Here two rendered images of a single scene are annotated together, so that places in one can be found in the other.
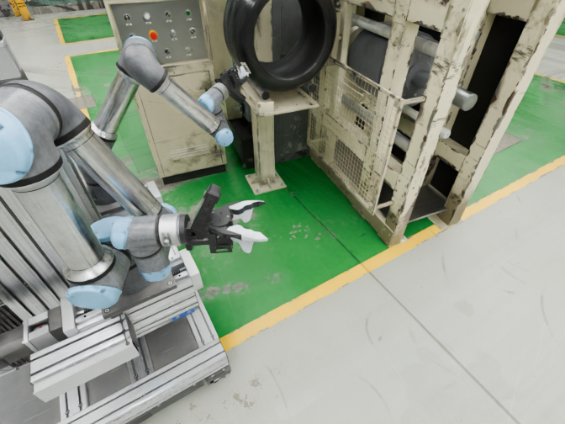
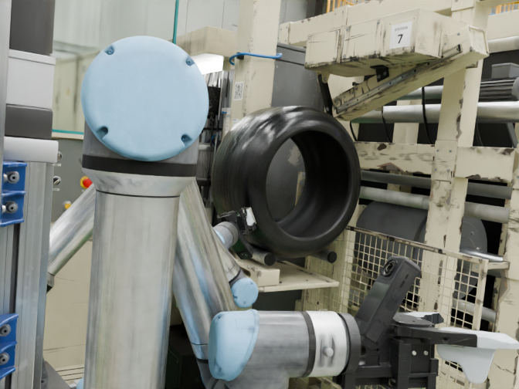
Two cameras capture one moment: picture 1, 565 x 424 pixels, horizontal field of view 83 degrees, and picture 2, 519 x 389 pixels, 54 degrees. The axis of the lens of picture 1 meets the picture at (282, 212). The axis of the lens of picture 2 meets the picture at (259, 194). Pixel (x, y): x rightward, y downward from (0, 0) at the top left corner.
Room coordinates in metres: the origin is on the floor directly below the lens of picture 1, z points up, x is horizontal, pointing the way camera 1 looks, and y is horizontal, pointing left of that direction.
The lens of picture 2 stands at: (-0.05, 0.45, 1.26)
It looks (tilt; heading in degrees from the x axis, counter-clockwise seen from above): 5 degrees down; 350
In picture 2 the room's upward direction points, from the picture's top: 5 degrees clockwise
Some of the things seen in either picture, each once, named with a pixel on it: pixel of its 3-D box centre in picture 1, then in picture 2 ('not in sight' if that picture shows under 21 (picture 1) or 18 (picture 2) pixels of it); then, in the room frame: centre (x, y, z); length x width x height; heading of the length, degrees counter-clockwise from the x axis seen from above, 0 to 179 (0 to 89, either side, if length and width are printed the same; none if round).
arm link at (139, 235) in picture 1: (139, 233); (259, 346); (0.52, 0.33, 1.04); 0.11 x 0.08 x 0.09; 95
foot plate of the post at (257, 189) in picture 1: (265, 179); not in sight; (2.11, 0.14, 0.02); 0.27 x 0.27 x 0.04; 22
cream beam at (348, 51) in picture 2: not in sight; (377, 48); (1.88, -0.30, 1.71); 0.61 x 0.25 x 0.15; 22
